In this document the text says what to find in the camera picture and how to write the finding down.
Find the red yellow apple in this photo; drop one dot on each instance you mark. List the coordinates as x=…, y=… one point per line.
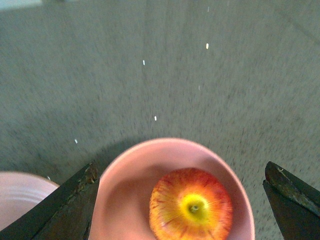
x=190, y=204

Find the pink oval plate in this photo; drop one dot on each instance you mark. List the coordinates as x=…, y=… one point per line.
x=20, y=192

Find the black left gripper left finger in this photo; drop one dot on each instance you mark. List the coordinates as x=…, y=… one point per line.
x=66, y=214

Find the pink bowl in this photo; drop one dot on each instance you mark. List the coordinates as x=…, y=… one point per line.
x=121, y=209

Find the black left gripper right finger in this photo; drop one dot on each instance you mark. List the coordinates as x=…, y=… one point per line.
x=294, y=203

